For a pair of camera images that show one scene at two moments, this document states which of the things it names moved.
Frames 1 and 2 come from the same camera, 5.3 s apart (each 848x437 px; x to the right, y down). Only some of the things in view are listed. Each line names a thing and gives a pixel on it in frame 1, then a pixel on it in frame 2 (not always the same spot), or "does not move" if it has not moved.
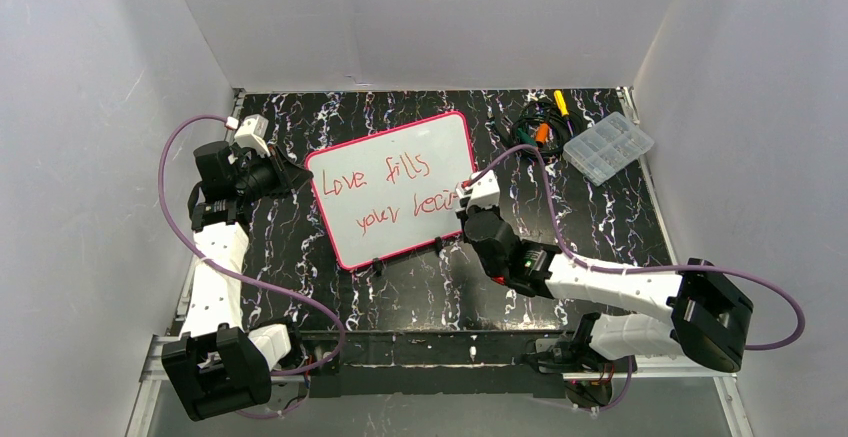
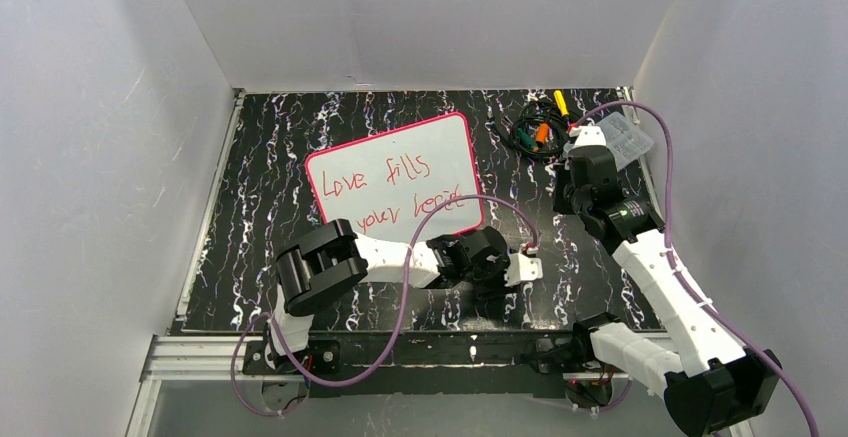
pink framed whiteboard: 394,190 does not move
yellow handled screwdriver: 561,103 does not move
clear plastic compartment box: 604,149 does not move
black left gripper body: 284,168 -> 494,273
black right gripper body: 474,216 -> 577,173
